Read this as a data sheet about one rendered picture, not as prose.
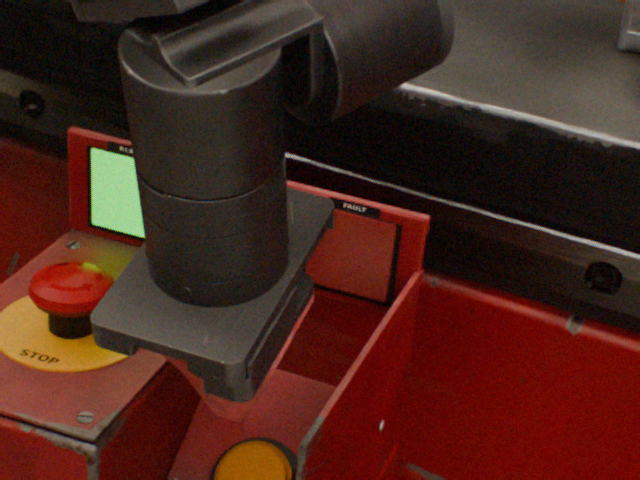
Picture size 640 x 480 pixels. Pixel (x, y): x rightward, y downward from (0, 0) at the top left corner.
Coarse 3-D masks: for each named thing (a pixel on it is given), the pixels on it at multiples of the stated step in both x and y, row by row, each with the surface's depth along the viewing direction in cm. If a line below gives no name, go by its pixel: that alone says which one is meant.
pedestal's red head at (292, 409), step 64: (320, 192) 65; (64, 256) 69; (128, 256) 70; (384, 320) 61; (0, 384) 59; (64, 384) 59; (128, 384) 60; (320, 384) 66; (384, 384) 63; (0, 448) 58; (64, 448) 57; (128, 448) 60; (192, 448) 65; (320, 448) 55; (384, 448) 67
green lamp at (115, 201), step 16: (96, 160) 69; (112, 160) 69; (128, 160) 68; (96, 176) 69; (112, 176) 69; (128, 176) 69; (96, 192) 70; (112, 192) 69; (128, 192) 69; (96, 208) 70; (112, 208) 70; (128, 208) 69; (96, 224) 71; (112, 224) 70; (128, 224) 70
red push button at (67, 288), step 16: (48, 272) 62; (64, 272) 62; (80, 272) 62; (96, 272) 62; (32, 288) 61; (48, 288) 61; (64, 288) 61; (80, 288) 61; (96, 288) 61; (48, 304) 61; (64, 304) 61; (80, 304) 61; (96, 304) 61; (64, 320) 62; (80, 320) 62; (64, 336) 62; (80, 336) 62
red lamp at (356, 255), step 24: (336, 216) 65; (360, 216) 64; (336, 240) 66; (360, 240) 65; (384, 240) 64; (312, 264) 67; (336, 264) 66; (360, 264) 66; (384, 264) 65; (336, 288) 67; (360, 288) 66; (384, 288) 66
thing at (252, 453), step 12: (240, 444) 64; (252, 444) 64; (264, 444) 64; (228, 456) 64; (240, 456) 64; (252, 456) 64; (264, 456) 63; (276, 456) 63; (228, 468) 63; (240, 468) 63; (252, 468) 63; (264, 468) 63; (276, 468) 63; (288, 468) 63
